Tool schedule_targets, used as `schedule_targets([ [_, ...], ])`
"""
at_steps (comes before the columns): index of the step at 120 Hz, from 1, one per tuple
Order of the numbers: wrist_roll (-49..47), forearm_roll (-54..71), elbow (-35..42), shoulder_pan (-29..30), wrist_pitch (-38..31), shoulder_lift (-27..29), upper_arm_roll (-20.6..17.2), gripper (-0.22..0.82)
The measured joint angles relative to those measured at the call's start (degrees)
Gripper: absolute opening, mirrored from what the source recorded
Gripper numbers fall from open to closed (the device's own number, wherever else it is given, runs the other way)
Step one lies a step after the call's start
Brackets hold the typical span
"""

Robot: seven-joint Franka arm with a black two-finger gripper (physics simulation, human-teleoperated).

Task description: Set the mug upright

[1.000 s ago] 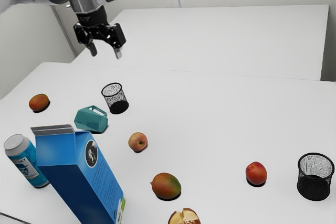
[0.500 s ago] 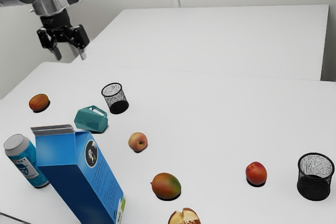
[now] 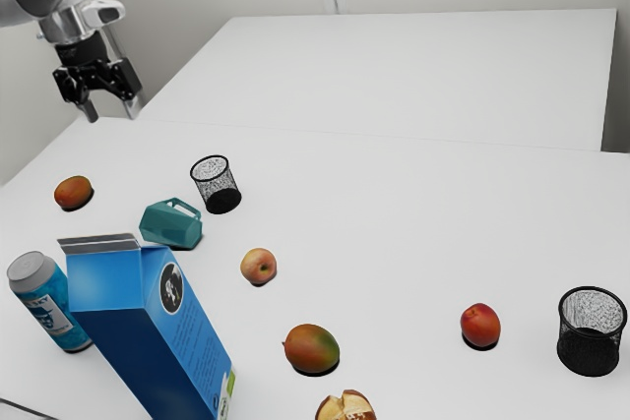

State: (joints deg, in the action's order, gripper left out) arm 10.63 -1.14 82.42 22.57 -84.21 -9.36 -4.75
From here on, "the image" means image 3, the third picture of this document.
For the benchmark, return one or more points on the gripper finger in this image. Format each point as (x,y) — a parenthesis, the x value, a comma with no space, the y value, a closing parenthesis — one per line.
(79,95)
(123,85)

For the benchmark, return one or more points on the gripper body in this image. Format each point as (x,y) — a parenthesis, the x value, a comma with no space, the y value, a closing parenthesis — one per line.
(81,57)

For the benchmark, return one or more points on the teal faceted mug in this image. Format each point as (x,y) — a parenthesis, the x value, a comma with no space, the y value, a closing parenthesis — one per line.
(170,224)

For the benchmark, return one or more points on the small red-green mango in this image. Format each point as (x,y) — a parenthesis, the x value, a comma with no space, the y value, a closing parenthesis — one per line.
(73,192)

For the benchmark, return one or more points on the small black mesh pen holder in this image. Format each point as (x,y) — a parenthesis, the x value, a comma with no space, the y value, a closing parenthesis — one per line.
(215,185)

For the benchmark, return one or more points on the blue drink can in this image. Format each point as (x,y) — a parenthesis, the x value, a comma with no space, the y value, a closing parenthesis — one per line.
(46,302)

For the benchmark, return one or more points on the pale yellow-red apple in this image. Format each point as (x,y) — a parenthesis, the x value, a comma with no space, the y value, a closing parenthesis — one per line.
(258,266)

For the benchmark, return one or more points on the blue milk carton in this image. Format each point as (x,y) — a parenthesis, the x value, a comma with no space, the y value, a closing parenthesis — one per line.
(147,321)

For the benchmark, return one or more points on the large red-green mango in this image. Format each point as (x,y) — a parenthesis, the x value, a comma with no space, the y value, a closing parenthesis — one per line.
(312,348)

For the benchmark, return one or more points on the brown bread roll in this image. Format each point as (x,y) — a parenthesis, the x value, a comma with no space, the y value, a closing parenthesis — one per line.
(345,406)

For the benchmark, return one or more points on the red peach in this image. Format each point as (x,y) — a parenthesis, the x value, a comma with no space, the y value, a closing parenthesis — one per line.
(480,325)

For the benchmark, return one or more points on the large black mesh pen holder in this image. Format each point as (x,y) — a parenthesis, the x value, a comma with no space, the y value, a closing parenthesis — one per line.
(590,331)

